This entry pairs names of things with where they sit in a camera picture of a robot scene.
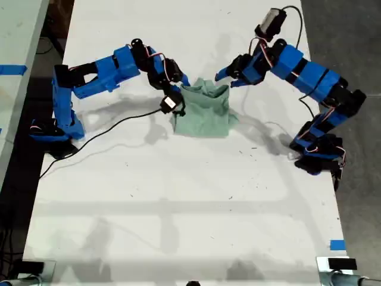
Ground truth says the pale green T-shirt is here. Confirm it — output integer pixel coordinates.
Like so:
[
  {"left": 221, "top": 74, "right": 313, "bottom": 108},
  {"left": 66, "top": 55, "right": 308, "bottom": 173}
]
[{"left": 170, "top": 77, "right": 239, "bottom": 139}]

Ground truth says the black table clamp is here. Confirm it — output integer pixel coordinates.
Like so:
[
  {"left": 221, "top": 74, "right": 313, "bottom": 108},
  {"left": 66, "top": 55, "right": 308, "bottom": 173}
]
[{"left": 332, "top": 166, "right": 342, "bottom": 192}]

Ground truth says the long blue tape strip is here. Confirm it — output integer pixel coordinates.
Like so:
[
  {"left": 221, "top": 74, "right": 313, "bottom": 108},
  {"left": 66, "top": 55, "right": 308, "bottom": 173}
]
[{"left": 0, "top": 64, "right": 28, "bottom": 76}]

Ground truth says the pale side table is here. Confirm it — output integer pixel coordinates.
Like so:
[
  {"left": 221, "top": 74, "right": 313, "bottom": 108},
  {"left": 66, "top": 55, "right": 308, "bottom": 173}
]
[{"left": 0, "top": 0, "right": 51, "bottom": 187}]

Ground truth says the small black box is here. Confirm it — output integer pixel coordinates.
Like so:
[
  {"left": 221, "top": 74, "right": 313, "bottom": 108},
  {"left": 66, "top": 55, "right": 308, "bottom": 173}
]
[
  {"left": 327, "top": 257, "right": 358, "bottom": 271},
  {"left": 17, "top": 260, "right": 45, "bottom": 274}
]

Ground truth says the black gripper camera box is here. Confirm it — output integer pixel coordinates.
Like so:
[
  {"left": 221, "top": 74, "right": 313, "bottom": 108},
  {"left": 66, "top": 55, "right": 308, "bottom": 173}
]
[
  {"left": 254, "top": 8, "right": 288, "bottom": 42},
  {"left": 159, "top": 94, "right": 183, "bottom": 116}
]

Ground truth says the black camera cable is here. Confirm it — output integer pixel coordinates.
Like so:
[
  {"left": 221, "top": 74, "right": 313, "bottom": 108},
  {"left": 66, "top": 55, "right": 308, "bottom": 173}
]
[
  {"left": 281, "top": 5, "right": 315, "bottom": 120},
  {"left": 38, "top": 107, "right": 164, "bottom": 181}
]

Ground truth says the metal bracket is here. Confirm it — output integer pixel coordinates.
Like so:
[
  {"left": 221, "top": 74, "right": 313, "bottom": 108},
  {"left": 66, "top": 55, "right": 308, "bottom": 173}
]
[
  {"left": 316, "top": 256, "right": 381, "bottom": 286},
  {"left": 11, "top": 259, "right": 57, "bottom": 286}
]

